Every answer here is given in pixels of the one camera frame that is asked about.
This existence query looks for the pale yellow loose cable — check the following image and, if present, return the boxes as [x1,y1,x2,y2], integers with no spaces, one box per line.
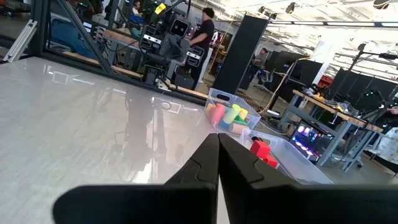
[257,55,312,115]

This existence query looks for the computer with coloured lights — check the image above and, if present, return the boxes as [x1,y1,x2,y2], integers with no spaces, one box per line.
[288,119,326,163]

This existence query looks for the yellow tag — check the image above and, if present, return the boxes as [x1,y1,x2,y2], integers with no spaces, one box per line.
[154,2,167,16]

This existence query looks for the grey office chair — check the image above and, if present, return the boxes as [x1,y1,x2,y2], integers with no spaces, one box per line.
[257,68,279,93]

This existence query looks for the wooden workbench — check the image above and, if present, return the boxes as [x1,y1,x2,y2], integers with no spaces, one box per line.
[102,28,142,74]
[279,89,386,172]

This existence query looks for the patterned white cloth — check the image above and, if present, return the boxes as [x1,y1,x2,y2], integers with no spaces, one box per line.
[376,126,398,165]

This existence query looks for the tall red wooden block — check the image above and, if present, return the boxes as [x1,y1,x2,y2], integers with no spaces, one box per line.
[208,103,226,125]

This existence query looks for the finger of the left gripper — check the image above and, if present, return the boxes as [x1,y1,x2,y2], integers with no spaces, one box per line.
[185,44,206,68]
[139,24,163,51]

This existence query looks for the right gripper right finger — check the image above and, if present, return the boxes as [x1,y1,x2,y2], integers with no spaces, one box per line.
[218,133,398,224]

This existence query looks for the red wooden cube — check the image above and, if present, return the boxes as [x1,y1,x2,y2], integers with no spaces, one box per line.
[249,139,272,161]
[264,154,279,170]

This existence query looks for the black frame rig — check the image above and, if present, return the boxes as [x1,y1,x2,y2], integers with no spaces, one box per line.
[334,42,398,105]

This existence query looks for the black square pillar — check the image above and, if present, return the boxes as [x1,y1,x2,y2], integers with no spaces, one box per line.
[212,14,269,95]

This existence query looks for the black partition panel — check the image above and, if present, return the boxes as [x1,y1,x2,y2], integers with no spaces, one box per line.
[328,67,398,102]

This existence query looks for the red storage bins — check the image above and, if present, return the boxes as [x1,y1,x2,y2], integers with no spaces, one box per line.
[317,75,334,89]

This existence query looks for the silver aluminium bracket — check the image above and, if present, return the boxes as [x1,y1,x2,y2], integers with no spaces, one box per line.
[2,19,39,63]

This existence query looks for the clear plastic bin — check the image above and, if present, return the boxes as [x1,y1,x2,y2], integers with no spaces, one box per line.
[239,128,334,185]
[204,88,262,136]

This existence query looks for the pale green wooden block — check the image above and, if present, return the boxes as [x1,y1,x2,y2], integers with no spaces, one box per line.
[223,104,242,125]

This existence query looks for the long silver ceiling pipe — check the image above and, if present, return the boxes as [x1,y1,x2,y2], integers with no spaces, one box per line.
[269,21,398,29]

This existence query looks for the person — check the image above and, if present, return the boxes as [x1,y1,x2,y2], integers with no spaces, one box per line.
[371,106,398,131]
[188,7,216,91]
[248,47,269,90]
[131,0,143,16]

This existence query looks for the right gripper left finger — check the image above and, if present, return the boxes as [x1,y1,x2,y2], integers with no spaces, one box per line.
[52,133,220,224]

